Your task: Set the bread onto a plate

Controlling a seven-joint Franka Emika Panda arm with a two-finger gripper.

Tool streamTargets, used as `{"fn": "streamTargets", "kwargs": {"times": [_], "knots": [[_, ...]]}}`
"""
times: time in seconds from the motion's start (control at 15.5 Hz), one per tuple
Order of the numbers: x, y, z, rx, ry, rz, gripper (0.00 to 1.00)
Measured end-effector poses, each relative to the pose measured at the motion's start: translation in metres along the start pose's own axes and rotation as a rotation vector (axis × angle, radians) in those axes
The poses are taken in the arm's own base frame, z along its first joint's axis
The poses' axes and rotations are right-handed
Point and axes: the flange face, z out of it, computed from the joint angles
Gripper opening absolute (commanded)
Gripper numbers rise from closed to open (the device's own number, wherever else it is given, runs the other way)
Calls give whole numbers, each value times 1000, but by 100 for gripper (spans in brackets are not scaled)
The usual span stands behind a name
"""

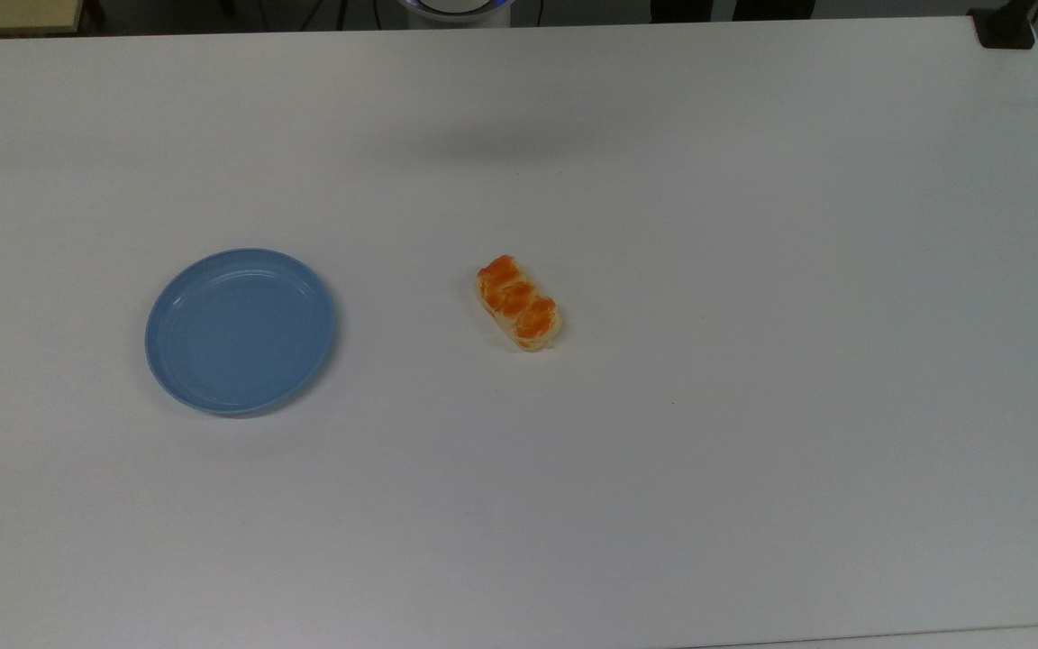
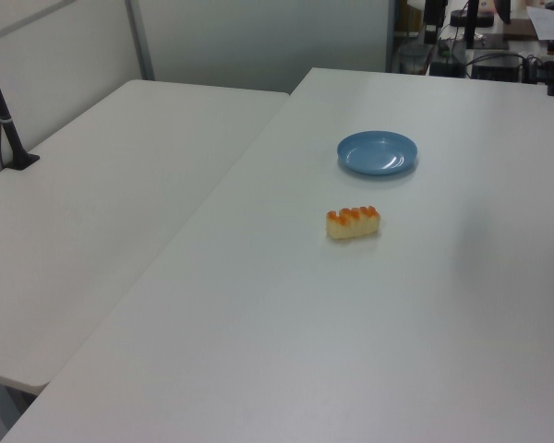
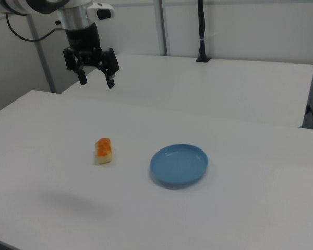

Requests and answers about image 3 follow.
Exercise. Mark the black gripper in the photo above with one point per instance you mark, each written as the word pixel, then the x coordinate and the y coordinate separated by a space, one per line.
pixel 83 41

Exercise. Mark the toasted bread loaf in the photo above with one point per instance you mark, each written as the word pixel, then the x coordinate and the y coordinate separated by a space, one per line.
pixel 103 152

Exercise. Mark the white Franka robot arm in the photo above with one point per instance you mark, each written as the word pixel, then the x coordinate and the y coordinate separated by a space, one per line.
pixel 75 15

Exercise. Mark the blue round plate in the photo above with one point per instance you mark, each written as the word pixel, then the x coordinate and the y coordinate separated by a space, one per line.
pixel 178 166

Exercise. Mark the grey metal partition post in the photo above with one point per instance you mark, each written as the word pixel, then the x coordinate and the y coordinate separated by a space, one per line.
pixel 165 26
pixel 41 54

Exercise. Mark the black camera stand pole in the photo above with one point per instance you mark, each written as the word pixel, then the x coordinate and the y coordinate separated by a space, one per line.
pixel 203 26

